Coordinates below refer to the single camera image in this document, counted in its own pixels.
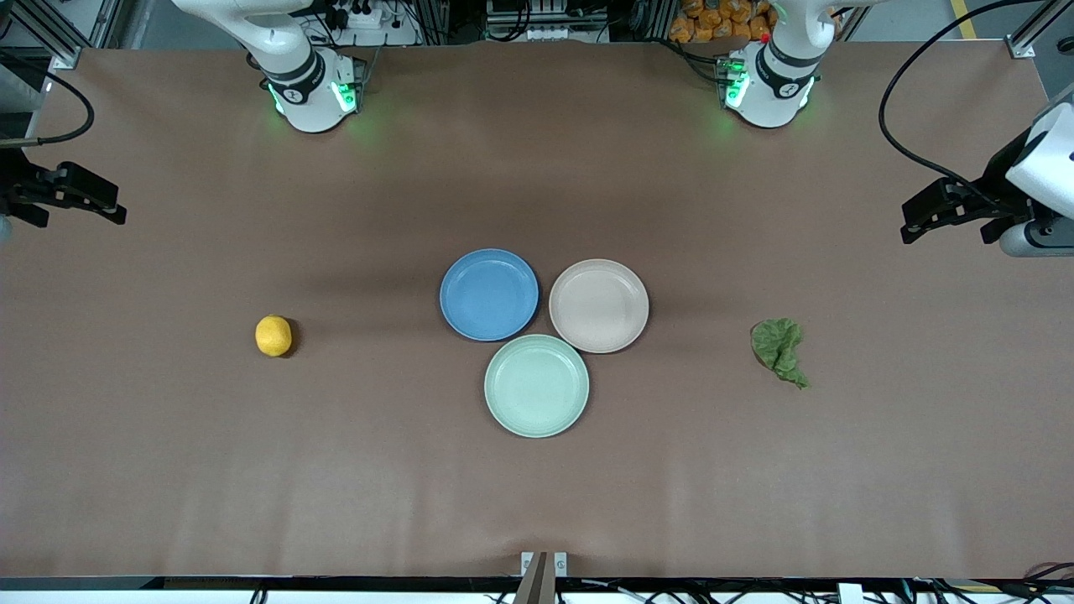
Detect green lettuce leaf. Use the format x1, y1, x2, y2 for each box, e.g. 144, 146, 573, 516
750, 317, 811, 390

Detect yellow lemon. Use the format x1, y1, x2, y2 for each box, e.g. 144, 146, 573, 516
255, 315, 294, 358

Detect orange snack bags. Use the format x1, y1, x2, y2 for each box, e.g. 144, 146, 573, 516
669, 0, 840, 44

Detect white power strip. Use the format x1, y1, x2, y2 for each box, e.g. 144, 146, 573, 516
323, 0, 420, 47

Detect beige round plate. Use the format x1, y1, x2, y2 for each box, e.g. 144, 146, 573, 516
549, 258, 650, 354

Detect blue round plate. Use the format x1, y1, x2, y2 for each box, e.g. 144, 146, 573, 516
440, 248, 540, 342

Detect grey electronics box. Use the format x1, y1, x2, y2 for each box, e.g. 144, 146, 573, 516
487, 0, 609, 43

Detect pale green round plate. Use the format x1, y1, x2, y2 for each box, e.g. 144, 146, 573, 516
484, 334, 590, 439

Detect brown table cover sheet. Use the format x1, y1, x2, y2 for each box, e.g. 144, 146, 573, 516
0, 42, 1074, 580

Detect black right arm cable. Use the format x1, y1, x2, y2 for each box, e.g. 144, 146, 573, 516
0, 50, 95, 148

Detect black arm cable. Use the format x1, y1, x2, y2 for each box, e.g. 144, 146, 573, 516
878, 0, 1033, 192
0, 50, 95, 148

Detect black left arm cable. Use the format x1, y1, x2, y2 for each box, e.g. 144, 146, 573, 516
878, 0, 1033, 192

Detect aluminium frame profile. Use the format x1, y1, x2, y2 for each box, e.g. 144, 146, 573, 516
0, 0, 127, 70
1007, 0, 1074, 60

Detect black table edge rail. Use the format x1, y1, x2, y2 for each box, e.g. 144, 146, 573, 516
0, 575, 1074, 591

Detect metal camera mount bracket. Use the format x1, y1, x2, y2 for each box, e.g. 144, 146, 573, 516
514, 551, 568, 604

